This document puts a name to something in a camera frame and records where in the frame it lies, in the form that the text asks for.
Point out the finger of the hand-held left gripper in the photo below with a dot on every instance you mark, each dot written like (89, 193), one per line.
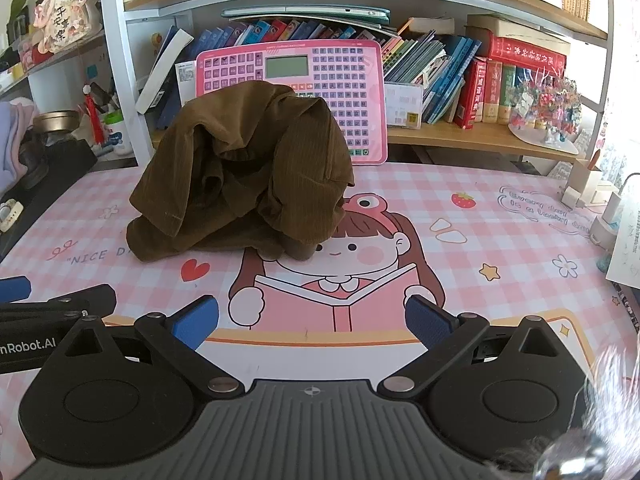
(95, 297)
(15, 288)

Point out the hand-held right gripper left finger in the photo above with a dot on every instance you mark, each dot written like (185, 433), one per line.
(197, 322)

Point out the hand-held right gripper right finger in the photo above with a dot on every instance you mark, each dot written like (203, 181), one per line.
(427, 322)

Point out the white wristwatch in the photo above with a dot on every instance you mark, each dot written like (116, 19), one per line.
(10, 215)

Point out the pink checkered cartoon desk mat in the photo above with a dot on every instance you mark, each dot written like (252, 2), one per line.
(500, 260)

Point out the black case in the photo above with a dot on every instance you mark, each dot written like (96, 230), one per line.
(55, 180)

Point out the lavender cloth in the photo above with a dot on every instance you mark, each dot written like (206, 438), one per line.
(12, 145)

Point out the white jar green lid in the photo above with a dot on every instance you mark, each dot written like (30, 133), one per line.
(115, 132)

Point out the gold metal bowl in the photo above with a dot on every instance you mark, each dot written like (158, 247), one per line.
(55, 121)

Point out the red tassel ornament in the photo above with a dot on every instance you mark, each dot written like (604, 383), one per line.
(94, 115)

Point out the white charger plug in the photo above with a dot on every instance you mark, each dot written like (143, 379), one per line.
(574, 196)

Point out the white fluffy fur trim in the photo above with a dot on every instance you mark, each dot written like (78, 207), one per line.
(615, 390)

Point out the stack of flat books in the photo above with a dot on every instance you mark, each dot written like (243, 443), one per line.
(630, 305)

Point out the white paper sheet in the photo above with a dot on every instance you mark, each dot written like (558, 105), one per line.
(627, 250)

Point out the white box yellow label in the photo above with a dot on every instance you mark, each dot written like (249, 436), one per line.
(402, 105)

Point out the white leaning book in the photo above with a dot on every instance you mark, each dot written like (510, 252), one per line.
(162, 72)

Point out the white printed carton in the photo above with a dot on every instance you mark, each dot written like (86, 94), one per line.
(186, 80)

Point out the white side shelf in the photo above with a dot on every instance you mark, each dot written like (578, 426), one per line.
(60, 55)

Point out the white wooden bookshelf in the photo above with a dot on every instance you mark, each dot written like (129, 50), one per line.
(127, 60)

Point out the colourful flower ornament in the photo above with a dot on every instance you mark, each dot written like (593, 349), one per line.
(545, 110)

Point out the row of colourful books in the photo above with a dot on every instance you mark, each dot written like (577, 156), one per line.
(450, 75)

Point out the pink toy learning tablet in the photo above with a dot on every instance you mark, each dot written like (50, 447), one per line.
(345, 85)

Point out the thick red dictionary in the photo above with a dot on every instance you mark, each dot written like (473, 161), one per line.
(525, 55)

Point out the thick beige book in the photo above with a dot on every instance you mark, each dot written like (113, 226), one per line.
(515, 30)

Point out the pink plush wall plaque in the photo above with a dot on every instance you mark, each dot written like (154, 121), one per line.
(67, 15)

